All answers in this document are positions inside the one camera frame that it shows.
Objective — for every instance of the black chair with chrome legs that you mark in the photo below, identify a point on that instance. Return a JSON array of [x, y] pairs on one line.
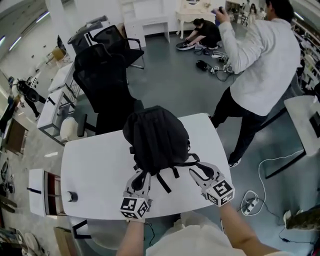
[[117, 42]]

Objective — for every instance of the small black bag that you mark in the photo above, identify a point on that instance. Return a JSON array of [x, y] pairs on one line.
[[202, 65]]

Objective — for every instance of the cream chair with black frame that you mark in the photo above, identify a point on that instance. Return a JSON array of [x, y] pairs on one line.
[[105, 235]]

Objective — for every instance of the wooden board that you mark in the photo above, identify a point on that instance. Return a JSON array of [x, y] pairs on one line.
[[63, 242]]

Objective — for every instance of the person's white shirt torso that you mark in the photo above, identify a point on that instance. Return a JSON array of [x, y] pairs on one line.
[[192, 242]]

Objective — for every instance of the white wall shelving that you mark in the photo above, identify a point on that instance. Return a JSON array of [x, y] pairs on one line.
[[308, 50]]

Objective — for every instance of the cream dressing table with mirror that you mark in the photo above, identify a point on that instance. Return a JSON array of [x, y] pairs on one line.
[[190, 15]]

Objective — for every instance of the white cabinet with wooden drawers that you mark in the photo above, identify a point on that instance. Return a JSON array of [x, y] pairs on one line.
[[36, 192]]

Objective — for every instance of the white power strip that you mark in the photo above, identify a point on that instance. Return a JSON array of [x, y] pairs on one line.
[[251, 206]]

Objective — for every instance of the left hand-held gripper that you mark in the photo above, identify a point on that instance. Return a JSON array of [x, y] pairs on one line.
[[135, 207]]

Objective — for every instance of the white desk with hutch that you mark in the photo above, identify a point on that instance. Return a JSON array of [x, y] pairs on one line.
[[147, 22]]

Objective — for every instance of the black oval case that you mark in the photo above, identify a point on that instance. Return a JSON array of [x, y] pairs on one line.
[[185, 46]]

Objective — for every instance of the white table with black legs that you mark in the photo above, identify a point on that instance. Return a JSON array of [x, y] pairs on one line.
[[297, 112]]

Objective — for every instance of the black round knob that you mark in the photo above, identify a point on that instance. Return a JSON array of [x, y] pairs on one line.
[[72, 196]]

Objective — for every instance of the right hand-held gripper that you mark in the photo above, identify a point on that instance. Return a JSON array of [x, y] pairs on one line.
[[220, 192]]

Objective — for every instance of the dark wooden cabinet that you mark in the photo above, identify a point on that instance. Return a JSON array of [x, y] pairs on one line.
[[16, 135]]

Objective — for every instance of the person's left forearm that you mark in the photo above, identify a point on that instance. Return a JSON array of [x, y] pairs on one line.
[[131, 240]]

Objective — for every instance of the black high-back mesh office chair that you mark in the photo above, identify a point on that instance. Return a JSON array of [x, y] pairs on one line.
[[105, 85]]

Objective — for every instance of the black backpack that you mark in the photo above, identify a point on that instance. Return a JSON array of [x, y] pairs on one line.
[[155, 137]]

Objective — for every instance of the white desk with black frame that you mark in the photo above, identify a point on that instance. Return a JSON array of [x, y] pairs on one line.
[[50, 112], [61, 77]]

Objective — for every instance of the cream round stool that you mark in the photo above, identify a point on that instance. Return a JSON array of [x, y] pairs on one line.
[[69, 130]]

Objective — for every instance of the person's right forearm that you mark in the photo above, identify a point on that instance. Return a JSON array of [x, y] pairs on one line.
[[240, 232]]

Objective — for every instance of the black flat device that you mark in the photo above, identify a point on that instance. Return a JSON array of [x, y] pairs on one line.
[[315, 125]]

